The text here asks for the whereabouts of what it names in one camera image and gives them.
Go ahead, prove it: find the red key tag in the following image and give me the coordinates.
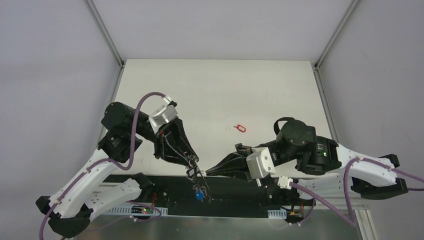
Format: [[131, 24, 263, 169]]
[[233, 124, 247, 133]]

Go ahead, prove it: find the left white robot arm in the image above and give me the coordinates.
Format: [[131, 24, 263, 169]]
[[36, 100, 200, 239]]

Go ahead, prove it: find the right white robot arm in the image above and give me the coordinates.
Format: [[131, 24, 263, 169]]
[[206, 117, 408, 205]]

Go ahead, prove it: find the blue key tag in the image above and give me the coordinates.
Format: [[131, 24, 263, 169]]
[[195, 190, 204, 201]]

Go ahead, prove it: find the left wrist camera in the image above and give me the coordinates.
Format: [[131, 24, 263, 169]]
[[148, 95, 178, 134]]

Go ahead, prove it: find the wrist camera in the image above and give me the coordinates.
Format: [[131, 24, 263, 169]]
[[148, 95, 178, 134], [246, 147, 294, 190]]

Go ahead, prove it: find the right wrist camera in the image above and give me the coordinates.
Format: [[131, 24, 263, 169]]
[[246, 147, 294, 190]]

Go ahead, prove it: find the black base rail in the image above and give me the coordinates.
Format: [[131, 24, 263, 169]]
[[135, 175, 313, 218]]

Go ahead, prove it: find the right white cable duct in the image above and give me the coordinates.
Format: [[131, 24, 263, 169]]
[[267, 208, 287, 220]]

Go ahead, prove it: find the white cable duct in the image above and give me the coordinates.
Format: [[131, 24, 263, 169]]
[[102, 203, 168, 217], [267, 208, 287, 220]]

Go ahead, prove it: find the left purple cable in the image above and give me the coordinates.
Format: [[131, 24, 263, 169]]
[[39, 92, 167, 240]]

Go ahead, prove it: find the left white cable duct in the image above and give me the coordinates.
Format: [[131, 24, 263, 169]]
[[102, 203, 168, 217]]

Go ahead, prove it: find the left aluminium frame post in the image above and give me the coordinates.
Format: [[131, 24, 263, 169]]
[[84, 0, 125, 69]]

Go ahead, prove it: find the aluminium frame post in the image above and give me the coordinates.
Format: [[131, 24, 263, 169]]
[[84, 0, 125, 69], [314, 0, 362, 71]]

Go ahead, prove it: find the right aluminium frame post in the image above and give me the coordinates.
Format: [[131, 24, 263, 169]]
[[314, 0, 362, 71]]

